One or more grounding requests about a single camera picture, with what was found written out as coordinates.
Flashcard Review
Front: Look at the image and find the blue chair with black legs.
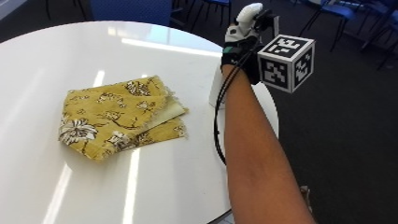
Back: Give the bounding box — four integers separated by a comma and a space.
360, 7, 398, 71
297, 0, 369, 52
190, 0, 235, 33

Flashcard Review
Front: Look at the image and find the white cube with black markers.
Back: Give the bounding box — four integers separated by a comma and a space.
256, 34, 316, 94

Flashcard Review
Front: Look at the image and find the blue chair backrest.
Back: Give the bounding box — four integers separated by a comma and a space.
88, 0, 175, 28

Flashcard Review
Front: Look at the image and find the yellow floral cloth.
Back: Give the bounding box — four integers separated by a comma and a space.
58, 75, 191, 163

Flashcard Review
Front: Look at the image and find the black glove cable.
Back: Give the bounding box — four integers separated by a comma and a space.
214, 46, 256, 166

